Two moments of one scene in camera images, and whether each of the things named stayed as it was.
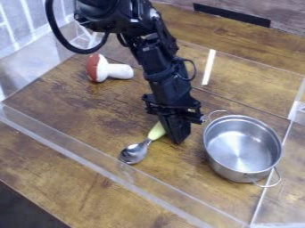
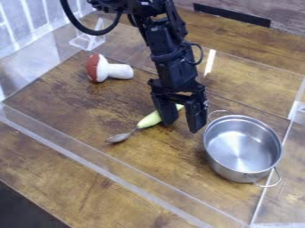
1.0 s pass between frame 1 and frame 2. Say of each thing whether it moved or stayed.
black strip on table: stayed
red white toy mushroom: stayed
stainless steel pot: stayed
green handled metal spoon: moved
